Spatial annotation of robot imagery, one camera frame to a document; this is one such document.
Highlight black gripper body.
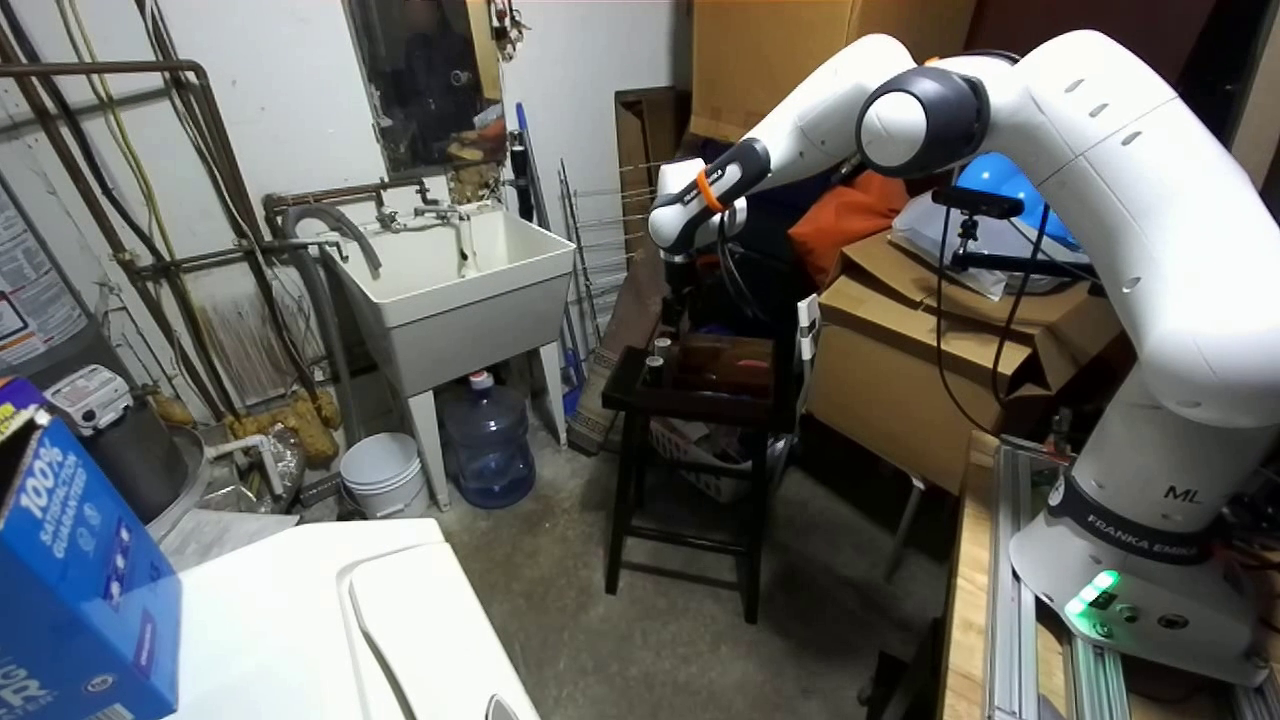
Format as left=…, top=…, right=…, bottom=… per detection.
left=658, top=238, right=737, bottom=324

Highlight white washing machine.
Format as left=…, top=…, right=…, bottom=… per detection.
left=164, top=516, right=544, bottom=720

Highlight dark wooden stool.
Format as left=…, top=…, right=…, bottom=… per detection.
left=601, top=324, right=802, bottom=629

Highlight orange cloth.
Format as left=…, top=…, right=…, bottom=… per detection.
left=785, top=169, right=912, bottom=291

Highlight brown cardboard box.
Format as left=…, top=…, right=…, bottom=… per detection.
left=802, top=234, right=1125, bottom=496

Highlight white utility sink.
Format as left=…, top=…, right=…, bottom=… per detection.
left=322, top=205, right=578, bottom=509

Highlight blue water jug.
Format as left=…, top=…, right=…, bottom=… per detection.
left=437, top=371, right=540, bottom=511

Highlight metal sink faucet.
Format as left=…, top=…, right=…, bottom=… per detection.
left=371, top=178, right=476, bottom=271

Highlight blue round plastic object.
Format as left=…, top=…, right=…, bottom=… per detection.
left=951, top=149, right=1088, bottom=257

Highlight white plastic bucket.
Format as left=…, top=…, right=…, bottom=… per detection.
left=331, top=430, right=433, bottom=522

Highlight gray water heater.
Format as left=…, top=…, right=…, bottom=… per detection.
left=0, top=174, right=213, bottom=526

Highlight blue detergent box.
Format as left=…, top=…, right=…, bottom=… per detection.
left=0, top=371, right=185, bottom=720

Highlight black camera on stand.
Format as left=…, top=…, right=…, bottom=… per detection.
left=927, top=182, right=1113, bottom=285

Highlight black curved drain hose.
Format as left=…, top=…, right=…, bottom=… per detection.
left=258, top=198, right=386, bottom=285

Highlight silver aluminium rail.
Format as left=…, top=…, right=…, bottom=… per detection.
left=988, top=435, right=1071, bottom=720

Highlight black wall pipes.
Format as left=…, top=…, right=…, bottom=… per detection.
left=0, top=0, right=353, bottom=432

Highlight green white cables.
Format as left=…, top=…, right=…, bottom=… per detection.
left=1062, top=637, right=1137, bottom=720

